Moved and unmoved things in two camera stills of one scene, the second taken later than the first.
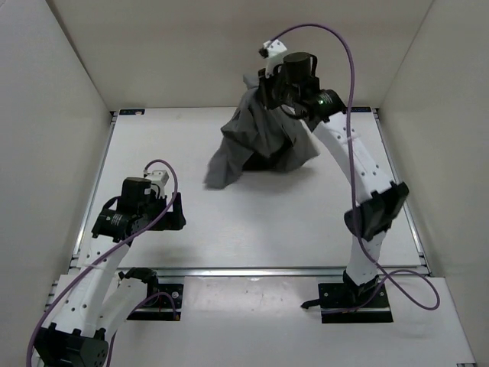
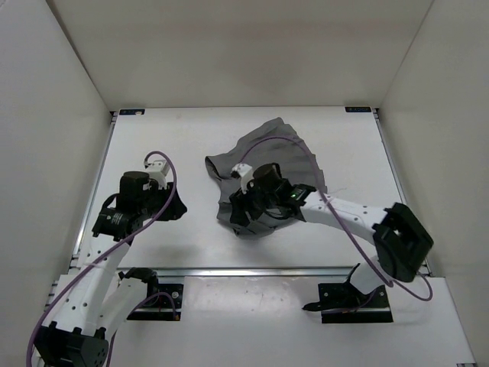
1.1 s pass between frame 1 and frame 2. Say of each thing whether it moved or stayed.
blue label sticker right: stayed
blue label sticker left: stayed
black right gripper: moved
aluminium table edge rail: stayed
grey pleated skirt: moved
